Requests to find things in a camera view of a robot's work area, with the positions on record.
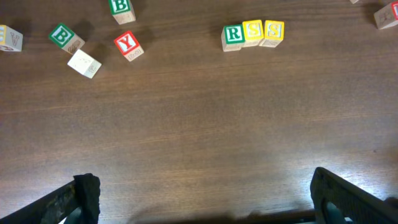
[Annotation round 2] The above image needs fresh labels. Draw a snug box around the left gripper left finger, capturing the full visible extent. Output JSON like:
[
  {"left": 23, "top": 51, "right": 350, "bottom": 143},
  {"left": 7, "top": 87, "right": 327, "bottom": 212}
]
[{"left": 1, "top": 173, "right": 101, "bottom": 224}]

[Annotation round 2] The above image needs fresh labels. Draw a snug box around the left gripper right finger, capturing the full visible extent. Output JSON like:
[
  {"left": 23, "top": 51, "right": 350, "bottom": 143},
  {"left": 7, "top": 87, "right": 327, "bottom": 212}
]
[{"left": 310, "top": 167, "right": 397, "bottom": 224}]

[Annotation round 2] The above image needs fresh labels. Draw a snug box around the yellow S wooden block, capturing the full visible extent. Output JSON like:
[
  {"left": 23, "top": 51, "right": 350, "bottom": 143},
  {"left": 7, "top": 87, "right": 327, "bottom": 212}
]
[{"left": 243, "top": 20, "right": 264, "bottom": 47}]

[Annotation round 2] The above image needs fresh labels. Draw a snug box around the green R wooden block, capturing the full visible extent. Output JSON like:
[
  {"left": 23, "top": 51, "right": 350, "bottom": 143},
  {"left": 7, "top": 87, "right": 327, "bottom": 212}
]
[{"left": 221, "top": 24, "right": 245, "bottom": 52}]

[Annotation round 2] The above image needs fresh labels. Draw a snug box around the plain wooden block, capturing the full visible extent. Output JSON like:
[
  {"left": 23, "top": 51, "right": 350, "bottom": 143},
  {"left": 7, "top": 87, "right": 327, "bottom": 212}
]
[{"left": 67, "top": 49, "right": 102, "bottom": 79}]

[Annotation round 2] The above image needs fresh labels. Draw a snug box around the red Y wooden block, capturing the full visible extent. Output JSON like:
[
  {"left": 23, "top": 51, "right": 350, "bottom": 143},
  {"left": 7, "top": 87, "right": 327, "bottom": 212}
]
[{"left": 114, "top": 30, "right": 144, "bottom": 62}]

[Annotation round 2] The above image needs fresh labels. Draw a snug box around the green B tilted block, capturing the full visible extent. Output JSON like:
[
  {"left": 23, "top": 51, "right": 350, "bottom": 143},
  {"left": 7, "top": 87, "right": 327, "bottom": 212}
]
[{"left": 49, "top": 23, "right": 85, "bottom": 55}]

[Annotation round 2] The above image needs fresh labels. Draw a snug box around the yellow wooden block far left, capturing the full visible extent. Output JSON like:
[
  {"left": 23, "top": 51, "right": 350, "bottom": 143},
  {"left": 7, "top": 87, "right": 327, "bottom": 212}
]
[{"left": 0, "top": 25, "right": 24, "bottom": 52}]

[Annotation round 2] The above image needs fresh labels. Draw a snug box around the green B wooden block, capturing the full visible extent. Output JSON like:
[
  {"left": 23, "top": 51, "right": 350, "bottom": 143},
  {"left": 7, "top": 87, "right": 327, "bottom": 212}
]
[{"left": 108, "top": 0, "right": 136, "bottom": 25}]

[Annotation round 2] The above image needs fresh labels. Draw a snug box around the red E wooden block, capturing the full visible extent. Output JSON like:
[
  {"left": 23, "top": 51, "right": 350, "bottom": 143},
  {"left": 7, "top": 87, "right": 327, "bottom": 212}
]
[{"left": 374, "top": 1, "right": 397, "bottom": 29}]

